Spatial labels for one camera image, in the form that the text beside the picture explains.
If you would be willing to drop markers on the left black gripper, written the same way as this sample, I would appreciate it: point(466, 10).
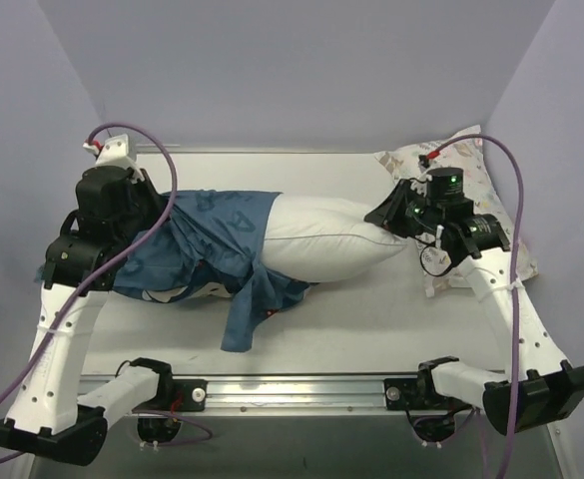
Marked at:
point(148, 198)

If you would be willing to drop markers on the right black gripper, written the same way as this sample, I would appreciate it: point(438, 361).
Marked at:
point(397, 206)

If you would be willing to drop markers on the white pillow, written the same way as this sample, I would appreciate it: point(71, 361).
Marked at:
point(321, 239)

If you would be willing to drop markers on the blue cartoon mouse pillowcase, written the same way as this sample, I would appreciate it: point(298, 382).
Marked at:
point(69, 261)

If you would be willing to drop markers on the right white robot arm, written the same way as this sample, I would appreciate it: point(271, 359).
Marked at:
point(539, 385)

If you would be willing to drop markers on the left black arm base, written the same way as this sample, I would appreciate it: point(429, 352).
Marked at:
point(184, 395)

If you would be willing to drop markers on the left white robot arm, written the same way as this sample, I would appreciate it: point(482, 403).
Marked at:
point(49, 418)

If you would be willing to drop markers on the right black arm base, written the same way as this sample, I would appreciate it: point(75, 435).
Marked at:
point(401, 393)

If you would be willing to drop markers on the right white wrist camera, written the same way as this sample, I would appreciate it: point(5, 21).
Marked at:
point(425, 162)

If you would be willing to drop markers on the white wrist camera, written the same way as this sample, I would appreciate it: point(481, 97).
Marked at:
point(425, 162)
point(118, 151)

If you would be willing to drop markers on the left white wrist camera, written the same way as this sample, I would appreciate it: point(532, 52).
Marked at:
point(118, 151)

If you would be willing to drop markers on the aluminium mounting rail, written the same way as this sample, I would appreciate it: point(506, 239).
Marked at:
point(287, 395)

